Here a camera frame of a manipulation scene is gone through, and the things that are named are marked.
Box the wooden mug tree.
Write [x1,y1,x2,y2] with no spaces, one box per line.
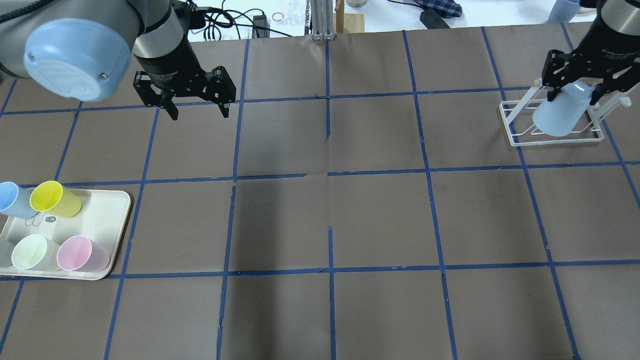
[333,0,365,34]

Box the aluminium frame post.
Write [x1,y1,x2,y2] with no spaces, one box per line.
[308,0,336,41]

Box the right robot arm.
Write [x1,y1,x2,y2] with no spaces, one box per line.
[541,0,640,105]

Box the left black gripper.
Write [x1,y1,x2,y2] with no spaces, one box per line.
[132,42,237,121]

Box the pale green plastic cup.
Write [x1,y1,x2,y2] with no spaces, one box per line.
[11,234,61,272]

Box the pink plastic cup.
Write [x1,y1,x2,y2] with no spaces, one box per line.
[55,235,111,273]

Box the plaid folded umbrella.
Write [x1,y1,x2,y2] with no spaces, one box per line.
[414,0,463,19]

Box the white wire cup rack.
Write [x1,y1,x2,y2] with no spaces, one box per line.
[498,79,633,147]

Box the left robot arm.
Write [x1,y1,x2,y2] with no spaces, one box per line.
[0,0,237,120]

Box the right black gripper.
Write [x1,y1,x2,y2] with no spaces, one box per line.
[541,22,640,106]

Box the yellow plastic cup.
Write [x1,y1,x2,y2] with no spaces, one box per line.
[29,180,82,218]

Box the beige plastic tray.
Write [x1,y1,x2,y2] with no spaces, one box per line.
[0,189,133,281]

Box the blue-grey cup on desk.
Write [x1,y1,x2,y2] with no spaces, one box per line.
[546,0,582,24]

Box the light blue plastic cup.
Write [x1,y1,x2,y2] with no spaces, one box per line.
[532,80,592,137]

